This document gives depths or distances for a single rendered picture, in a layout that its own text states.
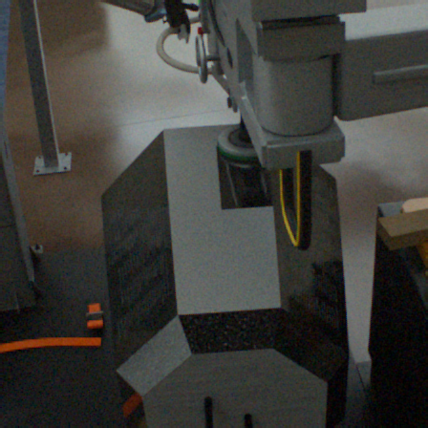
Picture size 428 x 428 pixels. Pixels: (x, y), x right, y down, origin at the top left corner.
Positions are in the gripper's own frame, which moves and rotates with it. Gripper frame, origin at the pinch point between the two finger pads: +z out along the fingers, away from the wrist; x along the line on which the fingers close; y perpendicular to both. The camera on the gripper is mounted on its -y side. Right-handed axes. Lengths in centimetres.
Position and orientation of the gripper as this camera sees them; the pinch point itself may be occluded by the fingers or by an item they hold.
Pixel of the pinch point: (184, 38)
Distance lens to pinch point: 355.8
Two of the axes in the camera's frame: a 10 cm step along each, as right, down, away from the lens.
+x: 6.0, 4.3, -6.7
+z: 0.9, 8.0, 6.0
